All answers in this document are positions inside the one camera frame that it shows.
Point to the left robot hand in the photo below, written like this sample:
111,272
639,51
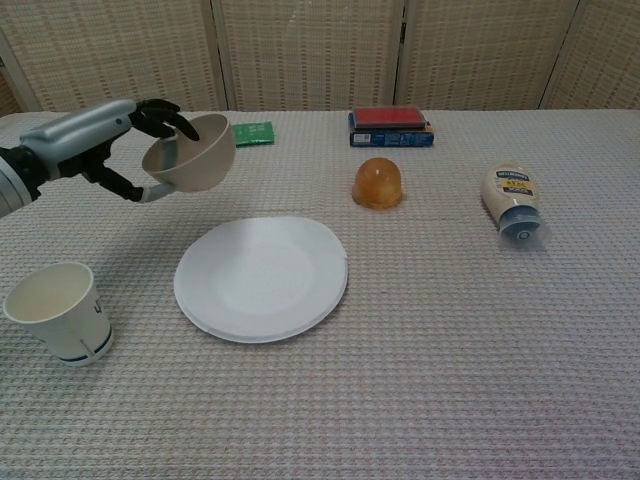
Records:
75,135

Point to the beige bowl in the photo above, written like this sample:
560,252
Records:
210,160

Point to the small white paper cup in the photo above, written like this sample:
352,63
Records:
65,325

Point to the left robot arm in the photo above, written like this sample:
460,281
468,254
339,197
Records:
10,190

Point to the green packet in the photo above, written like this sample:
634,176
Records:
255,134

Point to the white paper plate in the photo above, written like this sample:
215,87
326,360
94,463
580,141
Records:
260,280

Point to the beige folding screen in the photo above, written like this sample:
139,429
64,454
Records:
310,50

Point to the orange bread roll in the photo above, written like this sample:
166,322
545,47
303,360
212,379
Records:
377,182

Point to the red flat pack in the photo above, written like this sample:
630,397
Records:
387,116

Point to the blue cardboard box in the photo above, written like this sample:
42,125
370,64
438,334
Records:
390,138

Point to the woven checkered tablecloth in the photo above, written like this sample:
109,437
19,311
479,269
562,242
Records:
450,350

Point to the mayonnaise squeeze bottle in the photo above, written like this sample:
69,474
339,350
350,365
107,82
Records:
507,192

